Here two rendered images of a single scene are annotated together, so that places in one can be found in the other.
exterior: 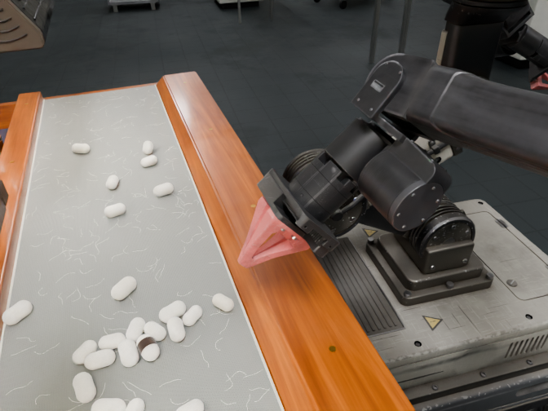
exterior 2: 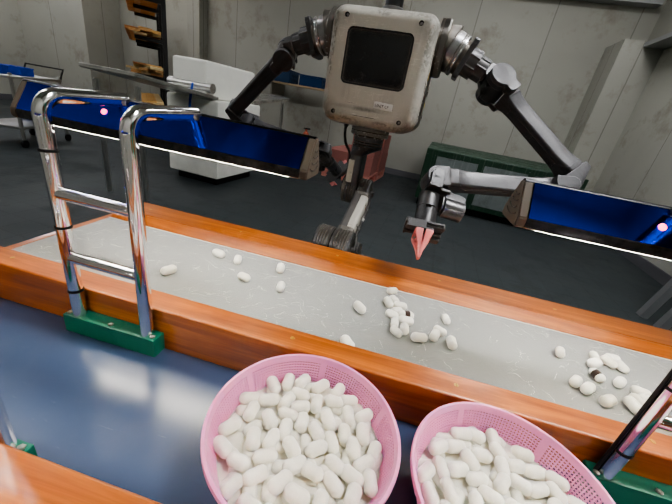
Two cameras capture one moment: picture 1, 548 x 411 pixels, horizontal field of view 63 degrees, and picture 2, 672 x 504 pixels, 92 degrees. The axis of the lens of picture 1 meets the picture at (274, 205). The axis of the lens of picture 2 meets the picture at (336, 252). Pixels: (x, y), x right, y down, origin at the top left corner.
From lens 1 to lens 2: 84 cm
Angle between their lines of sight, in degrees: 55
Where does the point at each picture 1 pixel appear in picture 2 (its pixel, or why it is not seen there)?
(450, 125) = (465, 184)
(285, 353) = (434, 289)
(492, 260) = not seen: hidden behind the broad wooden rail
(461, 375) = not seen: hidden behind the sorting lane
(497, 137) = (478, 185)
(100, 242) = (303, 303)
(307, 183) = (430, 215)
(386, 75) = (439, 172)
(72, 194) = (228, 295)
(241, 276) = (380, 280)
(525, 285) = not seen: hidden behind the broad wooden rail
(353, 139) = (434, 197)
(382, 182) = (455, 206)
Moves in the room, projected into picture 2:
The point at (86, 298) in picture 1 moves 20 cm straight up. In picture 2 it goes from (351, 322) to (369, 240)
